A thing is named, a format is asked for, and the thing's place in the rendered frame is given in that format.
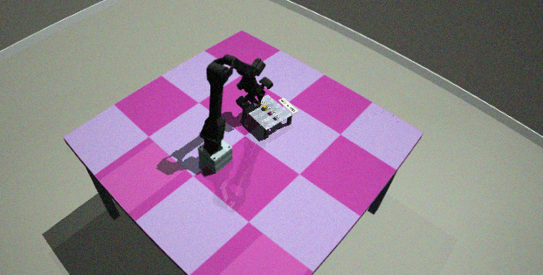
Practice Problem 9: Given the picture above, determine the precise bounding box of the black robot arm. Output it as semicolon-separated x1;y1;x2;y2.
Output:
200;54;265;155

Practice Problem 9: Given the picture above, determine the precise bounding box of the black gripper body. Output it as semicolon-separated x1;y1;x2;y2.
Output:
236;77;273;110

